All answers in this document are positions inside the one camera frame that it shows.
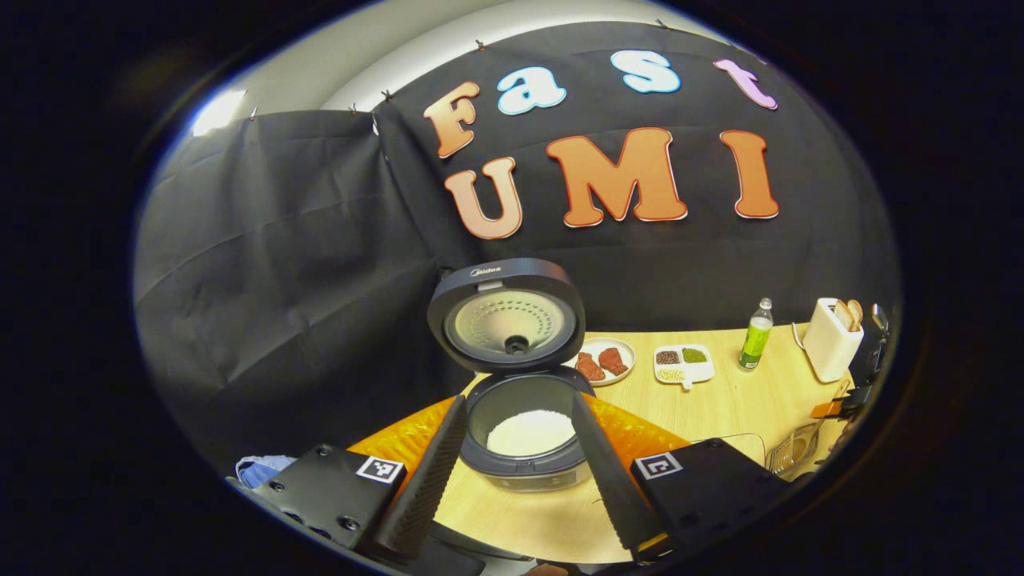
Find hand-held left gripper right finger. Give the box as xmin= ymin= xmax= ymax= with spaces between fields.
xmin=570 ymin=392 xmax=789 ymax=561

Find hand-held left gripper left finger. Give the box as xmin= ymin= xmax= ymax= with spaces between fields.
xmin=260 ymin=394 xmax=469 ymax=562

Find metal wire chopstick holder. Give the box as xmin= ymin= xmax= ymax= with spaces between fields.
xmin=766 ymin=422 xmax=823 ymax=474

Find white rice heap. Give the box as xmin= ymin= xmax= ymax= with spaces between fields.
xmin=486 ymin=410 xmax=577 ymax=458

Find dark grey rice cooker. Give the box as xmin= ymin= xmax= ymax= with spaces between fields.
xmin=426 ymin=258 xmax=597 ymax=491

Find white toaster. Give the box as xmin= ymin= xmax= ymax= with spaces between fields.
xmin=802 ymin=298 xmax=865 ymax=383

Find green label drink bottle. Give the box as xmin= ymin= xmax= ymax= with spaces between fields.
xmin=738 ymin=298 xmax=774 ymax=371

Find round white plate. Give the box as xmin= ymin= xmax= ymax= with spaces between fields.
xmin=564 ymin=337 xmax=638 ymax=387

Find divided white dish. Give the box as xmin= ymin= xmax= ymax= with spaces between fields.
xmin=653 ymin=344 xmax=715 ymax=390

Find person's blue jeans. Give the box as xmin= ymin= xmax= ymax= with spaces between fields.
xmin=236 ymin=454 xmax=298 ymax=490

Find ceiling light panel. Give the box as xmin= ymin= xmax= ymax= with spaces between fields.
xmin=190 ymin=90 xmax=249 ymax=137

